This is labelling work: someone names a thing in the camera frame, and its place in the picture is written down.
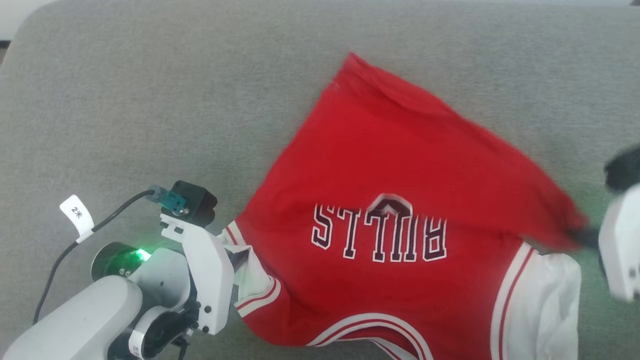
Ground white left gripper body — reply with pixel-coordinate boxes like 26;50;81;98
160;212;236;336

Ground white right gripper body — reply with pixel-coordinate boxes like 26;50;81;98
598;182;640;304

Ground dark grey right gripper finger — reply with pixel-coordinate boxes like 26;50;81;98
567;227;601;251

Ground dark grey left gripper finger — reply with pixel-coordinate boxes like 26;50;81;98
228;248;250;274

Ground red and white basketball jersey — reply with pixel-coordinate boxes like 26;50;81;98
220;52;589;360

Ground grey fabric sofa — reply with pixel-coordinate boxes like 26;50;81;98
0;0;640;360

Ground white cable label tag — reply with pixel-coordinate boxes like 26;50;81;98
59;194;95;245

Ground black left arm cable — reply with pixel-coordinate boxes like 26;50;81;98
33;188;157;326

